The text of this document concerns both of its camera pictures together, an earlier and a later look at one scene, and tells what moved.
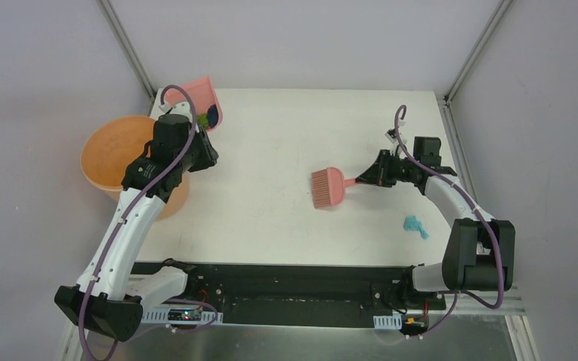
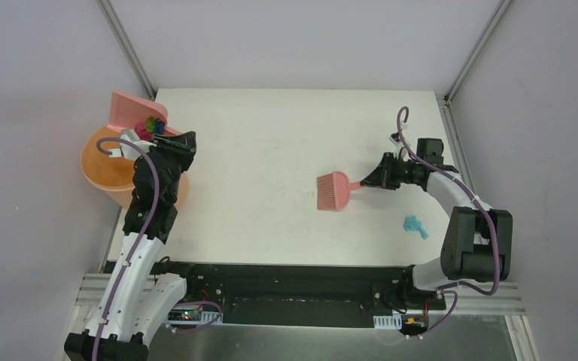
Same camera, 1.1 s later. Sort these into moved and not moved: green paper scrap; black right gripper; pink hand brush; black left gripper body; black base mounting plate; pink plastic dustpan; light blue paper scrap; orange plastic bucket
Moved: green paper scrap; black left gripper body; pink hand brush; pink plastic dustpan
Not moved: black right gripper; orange plastic bucket; light blue paper scrap; black base mounting plate
